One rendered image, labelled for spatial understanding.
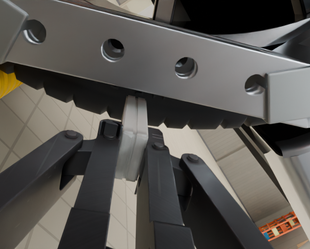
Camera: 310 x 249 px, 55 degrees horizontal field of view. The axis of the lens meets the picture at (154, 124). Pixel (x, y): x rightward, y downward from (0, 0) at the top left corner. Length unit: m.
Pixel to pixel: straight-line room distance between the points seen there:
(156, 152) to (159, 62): 0.06
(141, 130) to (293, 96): 0.10
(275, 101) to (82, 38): 0.12
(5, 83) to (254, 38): 0.24
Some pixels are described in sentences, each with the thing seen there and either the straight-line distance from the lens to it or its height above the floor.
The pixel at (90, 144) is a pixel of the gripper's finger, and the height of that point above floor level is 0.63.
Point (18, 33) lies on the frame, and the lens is 0.19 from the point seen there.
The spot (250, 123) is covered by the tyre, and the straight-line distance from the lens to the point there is 0.30.
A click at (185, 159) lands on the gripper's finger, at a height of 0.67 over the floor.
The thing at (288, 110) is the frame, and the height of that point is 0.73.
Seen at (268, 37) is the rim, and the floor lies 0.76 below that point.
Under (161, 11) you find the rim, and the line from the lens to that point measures 0.28.
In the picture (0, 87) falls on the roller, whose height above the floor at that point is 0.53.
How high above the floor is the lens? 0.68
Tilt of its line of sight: 9 degrees down
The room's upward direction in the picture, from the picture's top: 60 degrees clockwise
